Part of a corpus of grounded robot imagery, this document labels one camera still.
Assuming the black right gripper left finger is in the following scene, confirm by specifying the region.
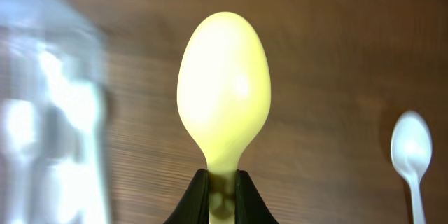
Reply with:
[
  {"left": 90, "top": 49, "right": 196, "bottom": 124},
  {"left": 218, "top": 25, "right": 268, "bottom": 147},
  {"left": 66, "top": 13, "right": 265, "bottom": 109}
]
[{"left": 164, "top": 169, "right": 209, "bottom": 224}]

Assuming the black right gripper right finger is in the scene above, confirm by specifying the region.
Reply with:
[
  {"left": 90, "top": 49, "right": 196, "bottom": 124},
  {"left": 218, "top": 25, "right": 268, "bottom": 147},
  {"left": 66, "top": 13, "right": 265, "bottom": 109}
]
[{"left": 235, "top": 170, "right": 279, "bottom": 224}]

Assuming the cream yellow plastic spoon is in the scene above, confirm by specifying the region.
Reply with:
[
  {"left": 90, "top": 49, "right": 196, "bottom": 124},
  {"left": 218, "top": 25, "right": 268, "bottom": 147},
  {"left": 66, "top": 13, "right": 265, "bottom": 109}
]
[{"left": 177, "top": 12, "right": 271, "bottom": 223}]

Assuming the slim white plastic spoon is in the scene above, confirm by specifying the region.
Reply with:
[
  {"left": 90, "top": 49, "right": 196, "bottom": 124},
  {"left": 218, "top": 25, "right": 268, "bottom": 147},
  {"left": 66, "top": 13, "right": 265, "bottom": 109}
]
[{"left": 391, "top": 111, "right": 433, "bottom": 224}]

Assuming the right clear plastic container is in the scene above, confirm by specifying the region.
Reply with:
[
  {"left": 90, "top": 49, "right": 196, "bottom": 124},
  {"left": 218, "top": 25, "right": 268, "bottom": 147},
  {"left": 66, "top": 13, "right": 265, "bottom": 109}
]
[{"left": 1, "top": 0, "right": 113, "bottom": 223}]

